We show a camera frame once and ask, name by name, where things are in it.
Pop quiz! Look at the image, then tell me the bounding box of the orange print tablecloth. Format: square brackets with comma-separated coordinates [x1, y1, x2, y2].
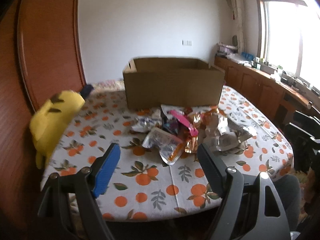
[43, 86, 293, 222]

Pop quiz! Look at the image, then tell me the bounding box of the large silver snack bag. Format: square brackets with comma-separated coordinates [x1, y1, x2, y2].
[202, 108, 256, 154]

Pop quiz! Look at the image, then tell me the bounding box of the yellow plush toy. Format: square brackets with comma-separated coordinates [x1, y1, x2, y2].
[29, 90, 85, 170]

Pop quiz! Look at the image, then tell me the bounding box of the black office chair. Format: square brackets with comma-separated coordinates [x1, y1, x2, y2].
[284, 111, 319, 173]

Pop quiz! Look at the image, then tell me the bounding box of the pink snack wrapper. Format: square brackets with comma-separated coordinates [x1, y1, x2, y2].
[169, 110, 199, 137]

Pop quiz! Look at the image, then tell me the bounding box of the silver foil snack packet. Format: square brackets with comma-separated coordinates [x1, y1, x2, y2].
[142, 127, 184, 166]

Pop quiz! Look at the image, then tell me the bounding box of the gold foil snack bag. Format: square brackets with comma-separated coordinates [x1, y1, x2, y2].
[185, 112, 206, 154]

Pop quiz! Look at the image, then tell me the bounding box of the wooden window cabinet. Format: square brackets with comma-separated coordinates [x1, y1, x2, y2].
[214, 56, 311, 126]

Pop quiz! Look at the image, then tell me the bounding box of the white silver snack packet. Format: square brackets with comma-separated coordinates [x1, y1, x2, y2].
[131, 108, 162, 133]

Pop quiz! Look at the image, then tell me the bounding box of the dark purple snack packet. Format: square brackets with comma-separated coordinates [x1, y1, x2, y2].
[162, 116, 179, 135]

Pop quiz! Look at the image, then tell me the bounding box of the dark blue small object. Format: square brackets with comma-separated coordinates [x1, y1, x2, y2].
[79, 84, 94, 100]

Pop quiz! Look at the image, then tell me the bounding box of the brown cardboard box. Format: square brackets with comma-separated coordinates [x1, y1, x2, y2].
[123, 57, 225, 110]

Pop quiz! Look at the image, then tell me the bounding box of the white wall socket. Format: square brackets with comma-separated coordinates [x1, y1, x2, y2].
[182, 40, 192, 46]

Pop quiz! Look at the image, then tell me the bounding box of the window with frame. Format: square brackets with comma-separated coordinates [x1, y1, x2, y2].
[257, 0, 319, 89]

